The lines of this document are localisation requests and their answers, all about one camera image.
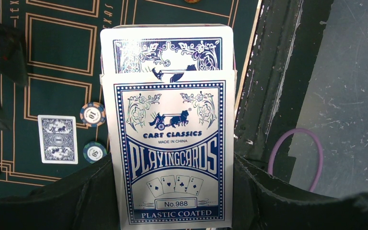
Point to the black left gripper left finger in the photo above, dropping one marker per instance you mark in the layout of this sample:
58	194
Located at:
84	200

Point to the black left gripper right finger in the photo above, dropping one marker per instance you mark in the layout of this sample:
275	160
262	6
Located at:
264	202

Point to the green blue poker chip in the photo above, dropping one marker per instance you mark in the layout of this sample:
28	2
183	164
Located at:
94	151

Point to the blue back playing card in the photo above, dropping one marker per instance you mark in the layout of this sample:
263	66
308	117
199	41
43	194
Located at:
58	139

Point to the blue white card deck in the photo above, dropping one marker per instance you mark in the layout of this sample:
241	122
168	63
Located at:
169	93

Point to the green poker mat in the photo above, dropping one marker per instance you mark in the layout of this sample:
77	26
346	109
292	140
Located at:
63	60

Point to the orange yellow chip stack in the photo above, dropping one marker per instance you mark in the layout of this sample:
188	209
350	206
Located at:
192	1

